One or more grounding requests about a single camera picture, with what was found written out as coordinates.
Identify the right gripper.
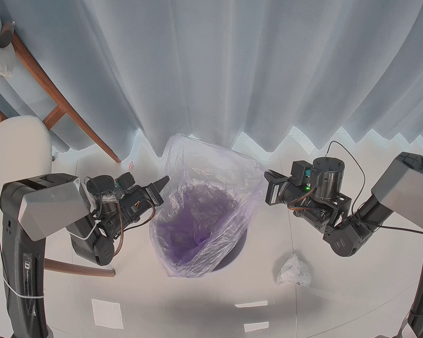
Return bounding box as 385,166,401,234
264,170,311,207

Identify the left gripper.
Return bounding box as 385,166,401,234
121,183,164,224

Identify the purple plastic bag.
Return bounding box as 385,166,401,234
149,133,266,279

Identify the white trash bin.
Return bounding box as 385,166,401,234
151,189,249,274

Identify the crumpled white paper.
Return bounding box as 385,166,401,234
277,254,312,287

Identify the white cushioned wooden chair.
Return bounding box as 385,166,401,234
0,0,122,279

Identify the pale blue curtain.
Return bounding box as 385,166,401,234
0,0,423,157

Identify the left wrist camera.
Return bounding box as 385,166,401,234
116,172,136,193

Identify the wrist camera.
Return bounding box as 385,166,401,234
291,160,312,184
116,172,136,193

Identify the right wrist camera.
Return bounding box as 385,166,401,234
291,160,312,184

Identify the black cable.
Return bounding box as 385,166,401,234
325,140,367,210

